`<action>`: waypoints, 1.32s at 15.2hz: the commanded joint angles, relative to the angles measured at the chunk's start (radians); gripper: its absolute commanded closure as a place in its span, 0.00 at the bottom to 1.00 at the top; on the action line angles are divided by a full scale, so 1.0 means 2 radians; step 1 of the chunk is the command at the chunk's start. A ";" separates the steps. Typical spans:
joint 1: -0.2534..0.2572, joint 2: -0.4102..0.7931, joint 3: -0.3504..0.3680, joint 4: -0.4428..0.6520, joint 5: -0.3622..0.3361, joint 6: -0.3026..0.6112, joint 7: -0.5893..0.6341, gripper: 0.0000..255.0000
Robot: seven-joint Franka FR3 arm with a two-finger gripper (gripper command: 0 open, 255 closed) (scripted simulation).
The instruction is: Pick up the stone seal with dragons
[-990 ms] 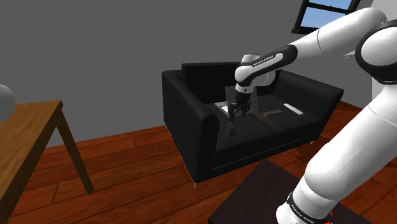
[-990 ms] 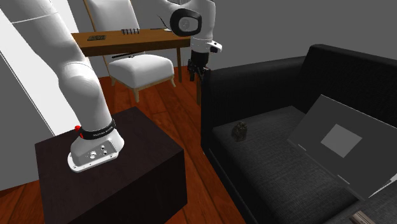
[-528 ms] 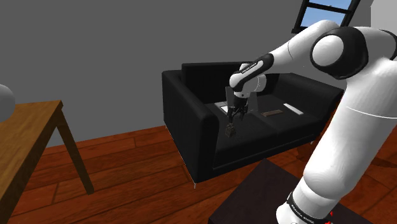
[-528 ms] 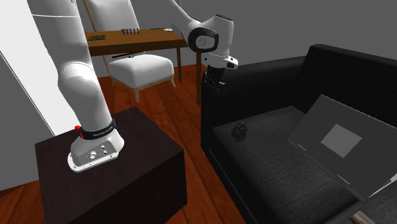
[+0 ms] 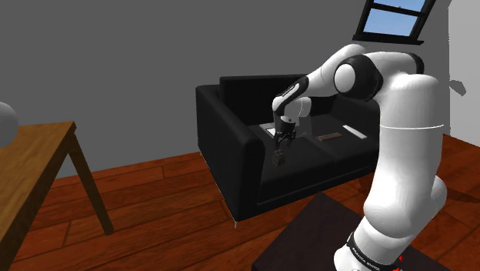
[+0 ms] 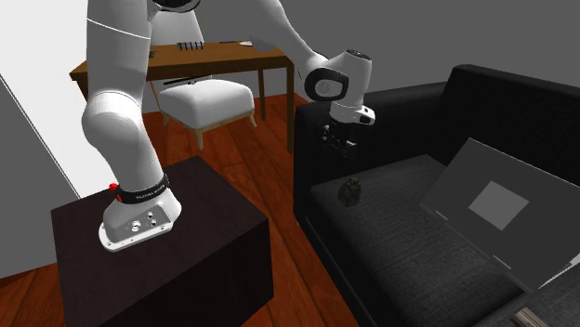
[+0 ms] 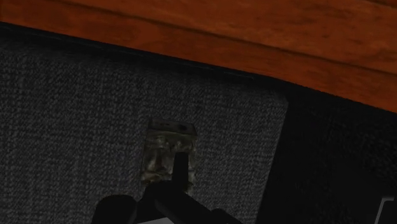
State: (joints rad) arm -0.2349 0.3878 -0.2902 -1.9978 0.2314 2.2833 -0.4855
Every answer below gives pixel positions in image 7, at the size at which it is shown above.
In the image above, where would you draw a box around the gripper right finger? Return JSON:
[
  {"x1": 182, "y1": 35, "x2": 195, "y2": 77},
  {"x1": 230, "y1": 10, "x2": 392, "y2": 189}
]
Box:
[{"x1": 144, "y1": 151, "x2": 243, "y2": 224}]

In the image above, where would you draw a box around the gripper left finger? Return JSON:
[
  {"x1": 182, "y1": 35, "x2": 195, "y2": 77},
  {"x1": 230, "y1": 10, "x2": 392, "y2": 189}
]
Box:
[{"x1": 92, "y1": 193, "x2": 139, "y2": 224}]

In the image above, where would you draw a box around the dark grey fabric sofa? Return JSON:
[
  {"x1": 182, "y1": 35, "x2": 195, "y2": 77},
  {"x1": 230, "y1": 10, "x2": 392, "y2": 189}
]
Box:
[{"x1": 0, "y1": 21, "x2": 397, "y2": 224}]

